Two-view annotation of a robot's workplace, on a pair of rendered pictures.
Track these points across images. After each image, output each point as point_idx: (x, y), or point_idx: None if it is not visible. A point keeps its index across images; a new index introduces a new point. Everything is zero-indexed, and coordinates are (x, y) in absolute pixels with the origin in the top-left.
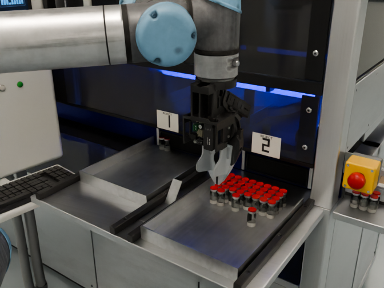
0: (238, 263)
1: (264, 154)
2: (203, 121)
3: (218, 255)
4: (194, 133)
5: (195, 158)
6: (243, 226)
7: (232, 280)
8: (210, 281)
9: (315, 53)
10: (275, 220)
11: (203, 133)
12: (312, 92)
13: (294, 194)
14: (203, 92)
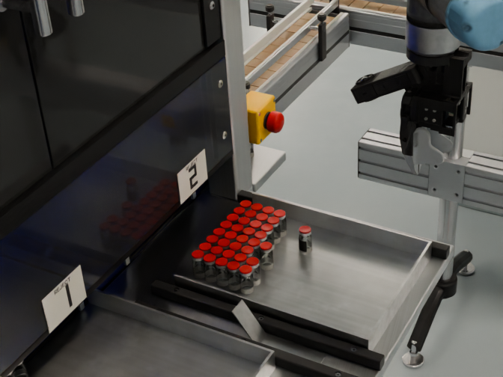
0: (396, 257)
1: (194, 190)
2: (466, 91)
3: (384, 275)
4: (450, 117)
5: (69, 330)
6: (309, 257)
7: (429, 260)
8: (434, 280)
9: (213, 4)
10: (290, 230)
11: (463, 105)
12: (218, 57)
13: (208, 213)
14: (469, 58)
